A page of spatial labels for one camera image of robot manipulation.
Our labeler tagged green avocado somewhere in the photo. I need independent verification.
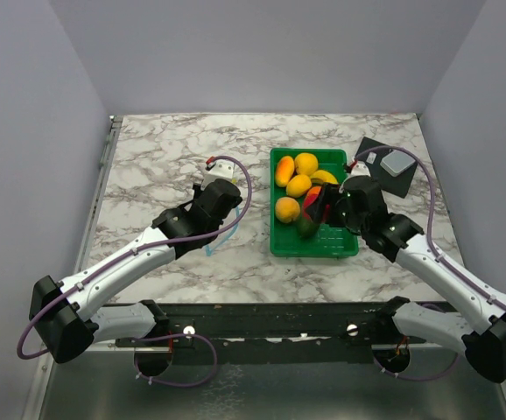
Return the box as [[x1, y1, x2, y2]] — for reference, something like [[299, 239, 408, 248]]
[[296, 217, 320, 239]]

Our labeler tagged red apple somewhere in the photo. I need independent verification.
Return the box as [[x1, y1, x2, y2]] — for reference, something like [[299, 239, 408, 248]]
[[302, 185, 333, 225]]

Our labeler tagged clear zip top bag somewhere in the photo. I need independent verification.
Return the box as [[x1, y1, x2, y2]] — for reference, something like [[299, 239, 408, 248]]
[[204, 206, 241, 257]]

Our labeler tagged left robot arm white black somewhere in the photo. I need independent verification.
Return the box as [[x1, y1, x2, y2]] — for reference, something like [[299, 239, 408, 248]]
[[29, 178, 242, 363]]

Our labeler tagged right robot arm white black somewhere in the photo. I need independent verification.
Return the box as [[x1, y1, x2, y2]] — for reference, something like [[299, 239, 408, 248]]
[[307, 176, 506, 383]]

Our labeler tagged yellow banana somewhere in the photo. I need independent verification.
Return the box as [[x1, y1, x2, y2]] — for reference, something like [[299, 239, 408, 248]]
[[310, 170, 339, 186]]

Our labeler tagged peach fruit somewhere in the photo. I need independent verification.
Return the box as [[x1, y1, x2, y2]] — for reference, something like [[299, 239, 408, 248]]
[[274, 197, 301, 224]]

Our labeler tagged yellow lemon front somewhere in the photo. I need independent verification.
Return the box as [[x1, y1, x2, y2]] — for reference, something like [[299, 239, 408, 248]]
[[285, 174, 312, 199]]

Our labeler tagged yellow lemon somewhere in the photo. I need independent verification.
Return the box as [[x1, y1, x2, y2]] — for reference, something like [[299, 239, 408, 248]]
[[294, 152, 319, 177], [285, 174, 312, 199]]

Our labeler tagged green plastic bin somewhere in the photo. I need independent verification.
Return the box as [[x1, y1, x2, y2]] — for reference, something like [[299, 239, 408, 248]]
[[270, 148, 359, 258]]

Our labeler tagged yellow lemon back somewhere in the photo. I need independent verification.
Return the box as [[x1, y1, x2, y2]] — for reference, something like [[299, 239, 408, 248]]
[[294, 152, 319, 177]]

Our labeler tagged red yellow mango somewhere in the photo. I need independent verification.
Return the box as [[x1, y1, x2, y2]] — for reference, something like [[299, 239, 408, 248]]
[[274, 156, 295, 188]]

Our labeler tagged black scale base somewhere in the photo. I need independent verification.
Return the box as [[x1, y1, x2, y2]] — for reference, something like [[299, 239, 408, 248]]
[[355, 136, 418, 198]]

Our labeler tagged grey scale platform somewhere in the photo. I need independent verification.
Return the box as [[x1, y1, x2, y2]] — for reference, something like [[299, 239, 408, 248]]
[[380, 149, 415, 178]]

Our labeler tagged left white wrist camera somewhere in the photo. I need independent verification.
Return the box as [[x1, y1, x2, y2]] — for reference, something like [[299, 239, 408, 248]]
[[201, 157, 235, 188]]

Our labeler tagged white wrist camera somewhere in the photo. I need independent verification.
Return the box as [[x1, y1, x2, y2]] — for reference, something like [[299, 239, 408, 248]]
[[201, 157, 235, 188], [343, 159, 371, 179]]

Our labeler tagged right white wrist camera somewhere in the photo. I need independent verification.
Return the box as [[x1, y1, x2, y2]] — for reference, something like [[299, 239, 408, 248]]
[[343, 159, 371, 179]]

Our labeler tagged black mounting rail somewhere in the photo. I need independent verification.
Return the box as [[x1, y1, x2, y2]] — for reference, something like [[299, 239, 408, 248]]
[[99, 301, 429, 367]]

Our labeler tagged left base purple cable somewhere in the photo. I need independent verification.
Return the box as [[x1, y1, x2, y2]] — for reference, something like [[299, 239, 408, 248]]
[[135, 332, 220, 389]]

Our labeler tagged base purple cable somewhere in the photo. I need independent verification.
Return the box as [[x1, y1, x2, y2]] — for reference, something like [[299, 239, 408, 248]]
[[135, 332, 220, 389], [379, 349, 460, 382]]

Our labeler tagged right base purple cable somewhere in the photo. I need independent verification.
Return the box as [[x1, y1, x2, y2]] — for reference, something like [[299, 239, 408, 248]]
[[379, 349, 460, 382]]

